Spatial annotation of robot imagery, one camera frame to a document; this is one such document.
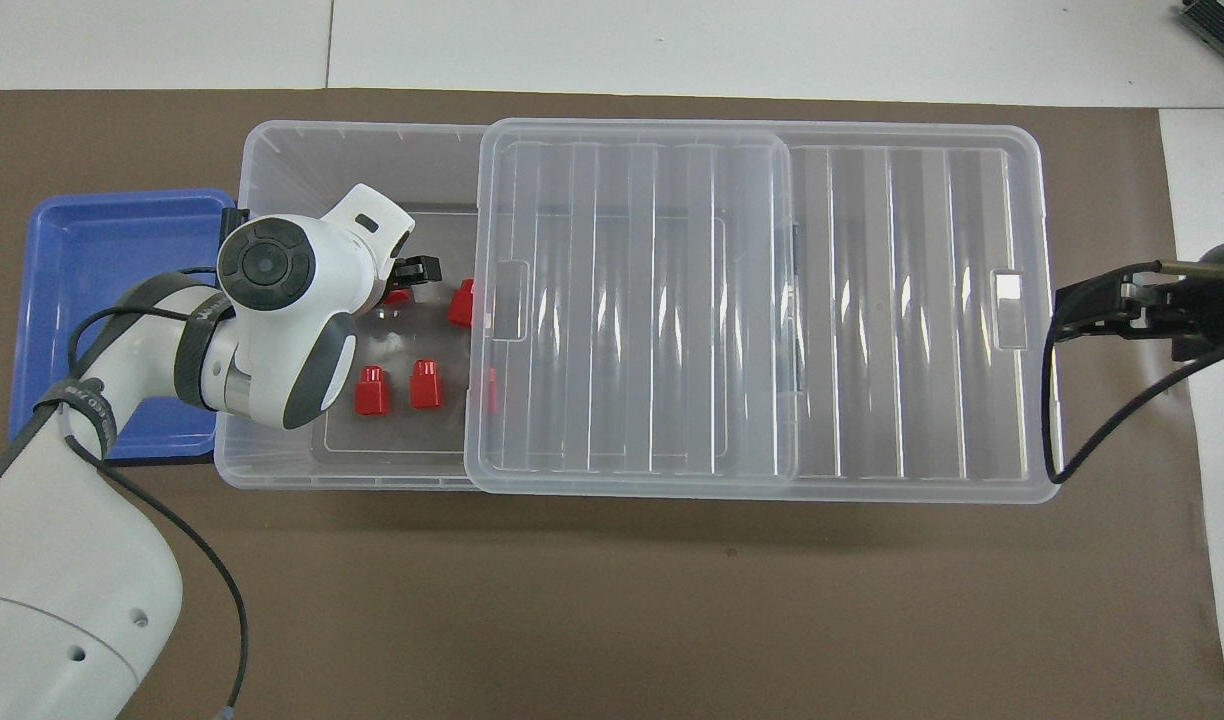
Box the black finned device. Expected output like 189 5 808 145
1180 0 1224 69

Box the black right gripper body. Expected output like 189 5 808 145
1172 233 1224 363

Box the clear plastic storage box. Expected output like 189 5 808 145
215 120 843 493

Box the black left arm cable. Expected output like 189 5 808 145
0 268 251 720

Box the brown table mat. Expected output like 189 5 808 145
0 88 1224 720

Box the blue plastic tray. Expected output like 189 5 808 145
8 188 238 463

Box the clear ribbed plastic lid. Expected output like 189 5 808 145
464 118 1065 504

